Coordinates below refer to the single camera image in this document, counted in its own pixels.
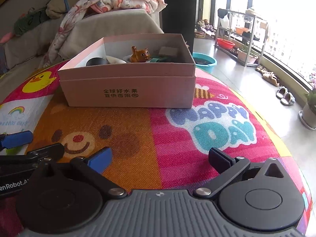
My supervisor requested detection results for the potted plant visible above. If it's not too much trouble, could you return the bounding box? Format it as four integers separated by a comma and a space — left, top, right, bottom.
298, 88, 316, 130

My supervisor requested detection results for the black cylindrical cup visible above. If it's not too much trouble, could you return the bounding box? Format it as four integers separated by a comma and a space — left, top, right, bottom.
86, 57, 109, 66

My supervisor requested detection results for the pink cardboard box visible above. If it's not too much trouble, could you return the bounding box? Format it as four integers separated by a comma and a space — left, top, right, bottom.
58, 34, 196, 108

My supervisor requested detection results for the green plush toy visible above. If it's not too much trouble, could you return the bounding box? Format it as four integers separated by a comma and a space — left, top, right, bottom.
1, 7, 50, 44

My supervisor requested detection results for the blue plastic basin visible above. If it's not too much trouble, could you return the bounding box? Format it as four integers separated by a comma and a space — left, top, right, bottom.
192, 53, 217, 74

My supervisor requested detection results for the beige shoes pair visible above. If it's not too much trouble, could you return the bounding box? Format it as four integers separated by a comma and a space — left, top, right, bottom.
256, 66, 280, 87

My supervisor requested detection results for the metal shelf rack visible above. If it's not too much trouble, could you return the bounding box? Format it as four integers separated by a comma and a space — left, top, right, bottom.
215, 8, 268, 67

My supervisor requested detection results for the grey slippers pair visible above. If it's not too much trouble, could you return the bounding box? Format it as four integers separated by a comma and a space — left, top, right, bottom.
276, 86, 296, 106

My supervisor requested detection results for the pink patterned blanket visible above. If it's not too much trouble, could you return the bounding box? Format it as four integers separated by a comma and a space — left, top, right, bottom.
41, 0, 167, 68

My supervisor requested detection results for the beige covered sofa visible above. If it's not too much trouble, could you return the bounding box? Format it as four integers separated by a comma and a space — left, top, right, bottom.
1, 9, 162, 101

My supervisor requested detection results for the red plastic basin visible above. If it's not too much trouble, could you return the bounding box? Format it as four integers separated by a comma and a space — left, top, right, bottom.
217, 38, 235, 50

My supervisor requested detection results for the orange bear figurine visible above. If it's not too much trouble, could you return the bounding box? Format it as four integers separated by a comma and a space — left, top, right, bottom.
129, 46, 150, 63

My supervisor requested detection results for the colourful cartoon play mat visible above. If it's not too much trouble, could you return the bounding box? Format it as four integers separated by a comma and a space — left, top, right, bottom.
1, 64, 313, 233

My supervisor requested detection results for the cream cosmetic tube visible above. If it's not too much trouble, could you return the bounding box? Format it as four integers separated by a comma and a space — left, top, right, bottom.
106, 56, 126, 64

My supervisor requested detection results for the beige pillow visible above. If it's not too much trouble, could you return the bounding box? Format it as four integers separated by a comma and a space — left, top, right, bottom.
46, 0, 73, 19

